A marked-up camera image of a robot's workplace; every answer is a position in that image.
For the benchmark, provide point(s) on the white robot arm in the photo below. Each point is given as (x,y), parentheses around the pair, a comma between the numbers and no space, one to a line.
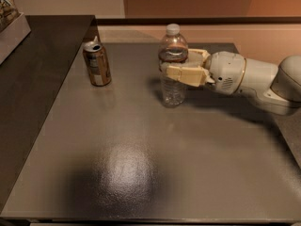
(270,87)

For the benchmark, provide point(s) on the white box with items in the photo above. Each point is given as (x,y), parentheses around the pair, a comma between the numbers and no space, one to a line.
(14,28)

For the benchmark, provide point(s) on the clear plastic water bottle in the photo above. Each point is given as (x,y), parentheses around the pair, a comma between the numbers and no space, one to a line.
(172,53)

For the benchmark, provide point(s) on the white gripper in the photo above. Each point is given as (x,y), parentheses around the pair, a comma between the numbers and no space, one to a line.
(226,70)

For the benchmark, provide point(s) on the opened brown soda can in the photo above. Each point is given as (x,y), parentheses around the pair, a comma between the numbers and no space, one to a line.
(96,60)

